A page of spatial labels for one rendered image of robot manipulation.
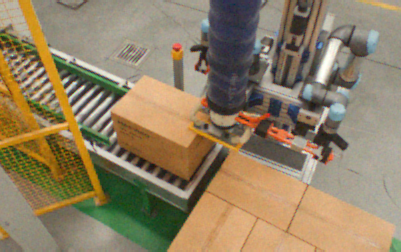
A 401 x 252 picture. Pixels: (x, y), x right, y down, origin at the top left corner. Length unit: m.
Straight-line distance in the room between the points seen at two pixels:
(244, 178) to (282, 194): 0.28
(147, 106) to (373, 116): 2.37
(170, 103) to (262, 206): 0.93
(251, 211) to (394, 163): 1.67
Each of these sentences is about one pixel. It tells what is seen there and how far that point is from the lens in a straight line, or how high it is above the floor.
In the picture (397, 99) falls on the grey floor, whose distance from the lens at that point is 4.47.
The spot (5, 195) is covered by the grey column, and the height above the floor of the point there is 1.07.
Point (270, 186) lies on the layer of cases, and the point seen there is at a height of 0.54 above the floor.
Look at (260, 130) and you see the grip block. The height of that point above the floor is 1.21.
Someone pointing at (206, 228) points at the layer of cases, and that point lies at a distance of 2.62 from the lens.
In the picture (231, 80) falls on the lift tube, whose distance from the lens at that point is 2.00.
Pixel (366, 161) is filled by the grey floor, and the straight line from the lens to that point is 3.83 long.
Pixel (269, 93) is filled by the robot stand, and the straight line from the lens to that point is 2.80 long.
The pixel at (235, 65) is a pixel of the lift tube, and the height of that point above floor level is 1.64.
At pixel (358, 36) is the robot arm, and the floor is 1.64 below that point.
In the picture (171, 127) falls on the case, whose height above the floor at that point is 0.95.
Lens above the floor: 2.94
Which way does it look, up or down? 52 degrees down
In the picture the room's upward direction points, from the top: 1 degrees clockwise
